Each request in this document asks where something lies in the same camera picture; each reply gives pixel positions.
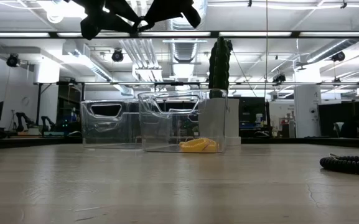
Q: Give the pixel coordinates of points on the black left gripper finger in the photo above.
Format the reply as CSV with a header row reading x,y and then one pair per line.
x,y
117,25
126,11

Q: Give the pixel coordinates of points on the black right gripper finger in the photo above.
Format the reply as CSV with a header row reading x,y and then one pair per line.
x,y
163,9

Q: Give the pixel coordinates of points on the black background robot arm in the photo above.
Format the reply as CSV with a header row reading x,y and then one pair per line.
x,y
47,123
22,119

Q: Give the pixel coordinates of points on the black ceiling spotlight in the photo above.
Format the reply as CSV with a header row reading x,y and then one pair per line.
x,y
338,56
12,60
117,56

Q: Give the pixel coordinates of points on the green cactus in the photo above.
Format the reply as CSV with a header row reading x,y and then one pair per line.
x,y
219,68

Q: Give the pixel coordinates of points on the clear plastic bin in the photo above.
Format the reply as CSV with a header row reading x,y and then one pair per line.
x,y
166,124
117,130

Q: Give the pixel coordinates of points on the white angular plant pot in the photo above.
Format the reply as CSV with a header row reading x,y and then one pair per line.
x,y
232,124

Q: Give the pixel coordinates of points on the white room column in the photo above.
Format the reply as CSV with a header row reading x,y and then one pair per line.
x,y
306,112

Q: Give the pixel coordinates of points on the black overhead frame bar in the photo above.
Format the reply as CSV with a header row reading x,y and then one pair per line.
x,y
244,34

